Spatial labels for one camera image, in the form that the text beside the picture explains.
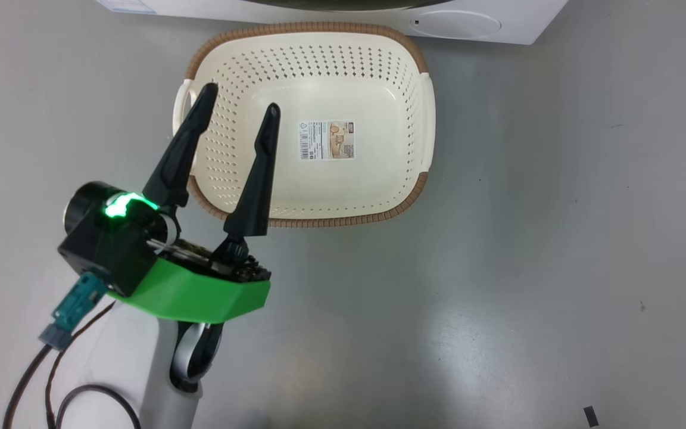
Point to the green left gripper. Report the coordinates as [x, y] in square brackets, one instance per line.
[194, 295]

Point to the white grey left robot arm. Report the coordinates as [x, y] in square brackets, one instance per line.
[161, 381]

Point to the cream perforated laundry basket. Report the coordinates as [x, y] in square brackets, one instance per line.
[349, 190]

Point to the white front-load washing machine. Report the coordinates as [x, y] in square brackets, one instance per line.
[527, 18]

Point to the paper product label sticker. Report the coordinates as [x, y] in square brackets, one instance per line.
[325, 140]

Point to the black floor tape piece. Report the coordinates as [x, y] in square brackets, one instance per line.
[591, 417]

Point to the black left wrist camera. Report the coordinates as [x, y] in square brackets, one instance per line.
[105, 250]

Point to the teal left camera connector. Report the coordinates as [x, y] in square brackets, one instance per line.
[75, 304]

